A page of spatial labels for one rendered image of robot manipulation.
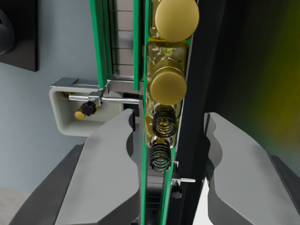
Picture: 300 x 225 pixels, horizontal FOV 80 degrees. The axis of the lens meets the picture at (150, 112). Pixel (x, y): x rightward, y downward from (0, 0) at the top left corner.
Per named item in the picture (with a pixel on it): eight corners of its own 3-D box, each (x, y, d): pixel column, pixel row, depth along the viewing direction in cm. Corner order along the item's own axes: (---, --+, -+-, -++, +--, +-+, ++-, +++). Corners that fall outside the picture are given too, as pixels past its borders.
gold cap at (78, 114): (80, 113, 65) (75, 120, 61) (78, 104, 63) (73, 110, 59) (89, 114, 65) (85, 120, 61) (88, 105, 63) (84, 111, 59)
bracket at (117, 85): (141, 85, 53) (139, 94, 47) (110, 83, 54) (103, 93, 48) (142, 73, 52) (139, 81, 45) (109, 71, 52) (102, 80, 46)
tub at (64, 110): (128, 125, 68) (124, 139, 60) (70, 121, 69) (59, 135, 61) (127, 81, 59) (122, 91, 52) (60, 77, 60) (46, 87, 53)
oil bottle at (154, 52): (176, 55, 42) (186, 90, 24) (152, 54, 42) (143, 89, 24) (178, 28, 39) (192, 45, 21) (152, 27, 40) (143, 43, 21)
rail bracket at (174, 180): (190, 164, 59) (197, 202, 48) (169, 163, 60) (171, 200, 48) (192, 155, 57) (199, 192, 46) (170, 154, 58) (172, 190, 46)
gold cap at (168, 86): (181, 89, 21) (185, 107, 17) (151, 89, 21) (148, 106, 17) (185, 59, 19) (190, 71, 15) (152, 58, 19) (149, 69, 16)
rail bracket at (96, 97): (146, 95, 47) (140, 120, 36) (82, 91, 48) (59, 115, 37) (146, 84, 46) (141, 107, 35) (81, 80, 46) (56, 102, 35)
